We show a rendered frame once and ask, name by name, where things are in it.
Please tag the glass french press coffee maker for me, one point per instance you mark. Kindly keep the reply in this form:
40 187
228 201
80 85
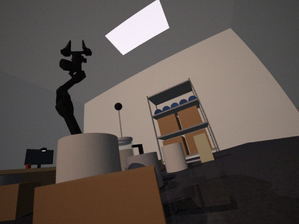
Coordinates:
126 147

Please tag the beige cylinder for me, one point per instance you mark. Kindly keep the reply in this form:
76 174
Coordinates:
87 154
174 157

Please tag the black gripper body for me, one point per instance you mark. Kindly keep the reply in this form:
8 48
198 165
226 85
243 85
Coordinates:
76 55

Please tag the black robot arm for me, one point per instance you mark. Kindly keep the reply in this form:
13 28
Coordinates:
64 104

